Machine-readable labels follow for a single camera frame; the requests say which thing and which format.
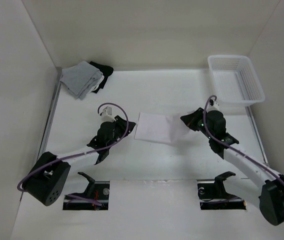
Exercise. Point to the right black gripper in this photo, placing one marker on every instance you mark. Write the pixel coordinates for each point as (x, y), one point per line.
(190, 120)

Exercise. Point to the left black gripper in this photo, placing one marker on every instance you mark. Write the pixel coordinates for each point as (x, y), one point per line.
(131, 126)

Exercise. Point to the white tank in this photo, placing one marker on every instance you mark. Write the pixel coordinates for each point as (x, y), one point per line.
(98, 83)
(161, 129)

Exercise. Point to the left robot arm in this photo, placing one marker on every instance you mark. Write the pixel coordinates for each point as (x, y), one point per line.
(47, 177)

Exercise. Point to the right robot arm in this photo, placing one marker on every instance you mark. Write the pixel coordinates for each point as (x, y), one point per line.
(270, 184)

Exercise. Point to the folded white tank top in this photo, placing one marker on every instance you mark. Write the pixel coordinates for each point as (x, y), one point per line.
(98, 83)

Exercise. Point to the folded black tank top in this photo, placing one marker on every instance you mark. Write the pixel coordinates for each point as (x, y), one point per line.
(107, 72)

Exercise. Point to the folded grey tank top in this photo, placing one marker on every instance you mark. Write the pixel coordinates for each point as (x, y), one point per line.
(80, 79)

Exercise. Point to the white plastic basket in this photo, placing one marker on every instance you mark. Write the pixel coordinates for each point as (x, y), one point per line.
(235, 80)

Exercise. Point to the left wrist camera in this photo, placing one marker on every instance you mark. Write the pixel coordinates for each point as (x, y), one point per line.
(106, 115)

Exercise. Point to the right metal table rail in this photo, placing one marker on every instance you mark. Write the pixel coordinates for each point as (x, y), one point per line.
(256, 134)

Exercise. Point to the metal table rail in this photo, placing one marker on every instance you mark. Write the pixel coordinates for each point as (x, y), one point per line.
(50, 115)
(256, 134)

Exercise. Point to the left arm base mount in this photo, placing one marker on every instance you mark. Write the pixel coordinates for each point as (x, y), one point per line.
(95, 197)

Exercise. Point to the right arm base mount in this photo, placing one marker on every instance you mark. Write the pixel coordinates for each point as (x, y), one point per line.
(213, 196)

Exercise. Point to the left metal table rail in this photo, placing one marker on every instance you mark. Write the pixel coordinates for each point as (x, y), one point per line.
(50, 115)

